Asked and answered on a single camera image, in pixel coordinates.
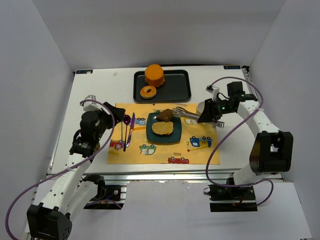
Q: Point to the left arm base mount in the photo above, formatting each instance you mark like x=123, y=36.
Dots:
x=107, y=194

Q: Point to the glazed donut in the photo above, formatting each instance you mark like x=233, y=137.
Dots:
x=148, y=92

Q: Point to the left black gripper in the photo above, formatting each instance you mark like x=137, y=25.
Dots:
x=111, y=115

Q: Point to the purple knife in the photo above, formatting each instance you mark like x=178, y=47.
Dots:
x=132, y=124

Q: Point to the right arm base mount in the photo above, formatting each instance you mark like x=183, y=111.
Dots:
x=234, y=199

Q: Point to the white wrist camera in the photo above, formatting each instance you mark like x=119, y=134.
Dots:
x=213, y=91
x=90, y=104

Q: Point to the teal square plate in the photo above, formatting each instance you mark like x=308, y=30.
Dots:
x=154, y=138

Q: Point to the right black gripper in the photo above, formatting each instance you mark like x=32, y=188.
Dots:
x=210, y=111

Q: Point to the purple spoon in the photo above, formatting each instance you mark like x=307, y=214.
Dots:
x=127, y=121

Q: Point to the metal tongs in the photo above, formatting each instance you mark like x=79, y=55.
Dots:
x=183, y=113

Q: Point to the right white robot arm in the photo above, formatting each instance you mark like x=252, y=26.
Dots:
x=272, y=148

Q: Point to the bread slice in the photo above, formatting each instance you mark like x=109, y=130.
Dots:
x=163, y=128

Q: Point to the yellow vehicle print placemat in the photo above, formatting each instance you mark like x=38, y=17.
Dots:
x=195, y=146

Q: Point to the orange round bun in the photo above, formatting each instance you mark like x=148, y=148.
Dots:
x=154, y=75

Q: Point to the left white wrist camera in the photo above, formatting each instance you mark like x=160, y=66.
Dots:
x=90, y=104

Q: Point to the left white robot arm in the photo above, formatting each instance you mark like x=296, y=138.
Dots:
x=52, y=218

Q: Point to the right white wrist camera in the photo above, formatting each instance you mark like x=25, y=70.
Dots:
x=213, y=91

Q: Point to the pale green mug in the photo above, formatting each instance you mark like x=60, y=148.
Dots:
x=200, y=108

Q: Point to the brown chocolate pastry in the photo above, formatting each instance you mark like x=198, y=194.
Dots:
x=165, y=116

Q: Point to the black baking tray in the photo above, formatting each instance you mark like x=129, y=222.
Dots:
x=176, y=88

